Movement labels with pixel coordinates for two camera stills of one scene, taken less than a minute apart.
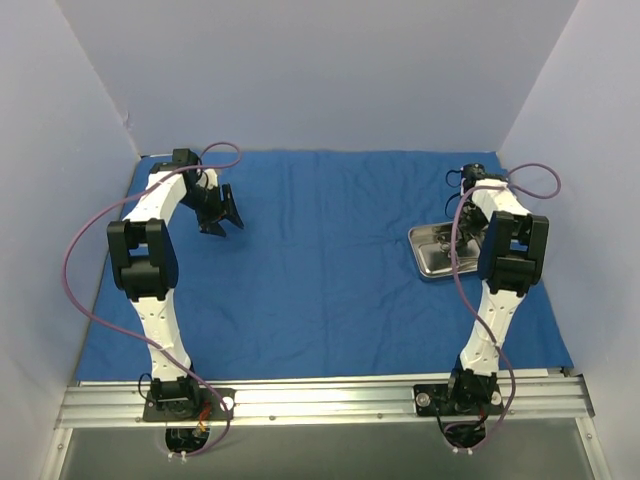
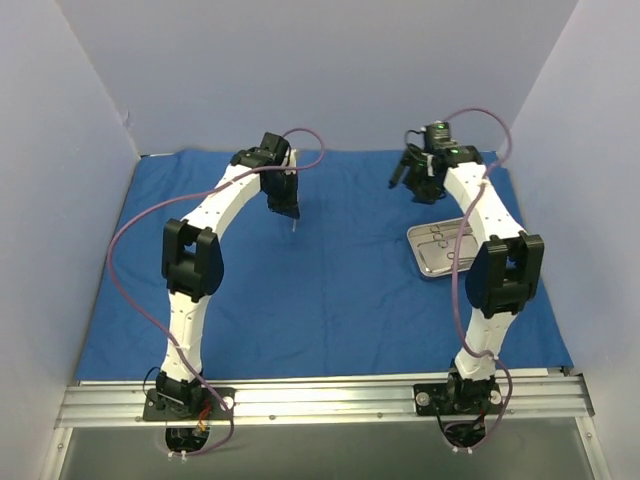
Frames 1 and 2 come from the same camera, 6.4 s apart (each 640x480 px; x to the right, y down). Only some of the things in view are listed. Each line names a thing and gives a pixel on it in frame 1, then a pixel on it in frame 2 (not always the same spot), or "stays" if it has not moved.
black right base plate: (458, 399) stays
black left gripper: (215, 211) → (282, 198)
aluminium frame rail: (544, 396) stays
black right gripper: (460, 235) → (417, 180)
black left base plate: (194, 404) stays
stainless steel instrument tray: (432, 250) stays
